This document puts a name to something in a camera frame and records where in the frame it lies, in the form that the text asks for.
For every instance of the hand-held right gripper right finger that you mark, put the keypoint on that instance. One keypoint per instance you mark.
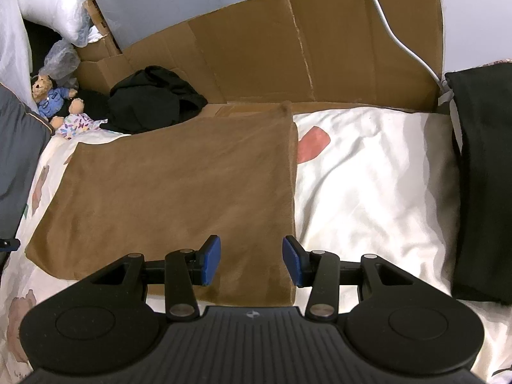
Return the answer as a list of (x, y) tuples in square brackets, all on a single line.
[(291, 260)]

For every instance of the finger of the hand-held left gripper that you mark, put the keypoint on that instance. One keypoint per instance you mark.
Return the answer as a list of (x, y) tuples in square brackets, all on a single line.
[(10, 243)]

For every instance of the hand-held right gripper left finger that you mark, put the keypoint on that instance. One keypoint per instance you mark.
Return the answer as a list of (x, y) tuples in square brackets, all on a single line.
[(212, 256)]

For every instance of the brown printed t-shirt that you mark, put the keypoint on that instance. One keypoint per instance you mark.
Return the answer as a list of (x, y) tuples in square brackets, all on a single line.
[(180, 188)]

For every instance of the grey padded cushion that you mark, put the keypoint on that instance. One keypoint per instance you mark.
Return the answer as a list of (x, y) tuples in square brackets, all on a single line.
[(16, 160)]

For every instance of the white bear print bed sheet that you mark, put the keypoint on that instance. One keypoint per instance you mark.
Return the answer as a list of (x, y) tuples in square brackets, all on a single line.
[(380, 188)]

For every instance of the floral patterned cloth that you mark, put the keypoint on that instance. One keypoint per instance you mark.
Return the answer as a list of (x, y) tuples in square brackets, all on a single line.
[(78, 124)]

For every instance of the teddy bear in blue shirt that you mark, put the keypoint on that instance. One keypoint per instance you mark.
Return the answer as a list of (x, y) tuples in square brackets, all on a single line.
[(50, 102)]

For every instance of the flat black cloth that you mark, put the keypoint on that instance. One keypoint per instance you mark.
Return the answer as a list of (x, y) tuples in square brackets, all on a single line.
[(94, 106)]

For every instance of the crumpled black garment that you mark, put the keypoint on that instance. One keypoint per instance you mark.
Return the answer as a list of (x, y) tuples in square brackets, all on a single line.
[(148, 104)]

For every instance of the clear plastic bag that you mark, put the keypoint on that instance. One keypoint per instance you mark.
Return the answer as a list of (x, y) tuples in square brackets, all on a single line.
[(62, 60)]

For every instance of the white curtain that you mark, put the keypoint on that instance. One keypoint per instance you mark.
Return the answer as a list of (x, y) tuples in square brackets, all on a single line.
[(12, 40)]

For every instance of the large flattened cardboard sheet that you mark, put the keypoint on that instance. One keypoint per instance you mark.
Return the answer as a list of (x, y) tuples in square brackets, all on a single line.
[(248, 56)]

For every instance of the folded black garment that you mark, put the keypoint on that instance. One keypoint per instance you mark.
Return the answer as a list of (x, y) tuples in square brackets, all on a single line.
[(484, 188)]

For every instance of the small cardboard box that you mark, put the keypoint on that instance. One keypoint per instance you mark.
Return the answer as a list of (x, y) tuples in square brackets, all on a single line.
[(100, 50)]

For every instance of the white pillow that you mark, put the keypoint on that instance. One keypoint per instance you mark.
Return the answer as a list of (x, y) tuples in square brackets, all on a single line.
[(56, 8)]

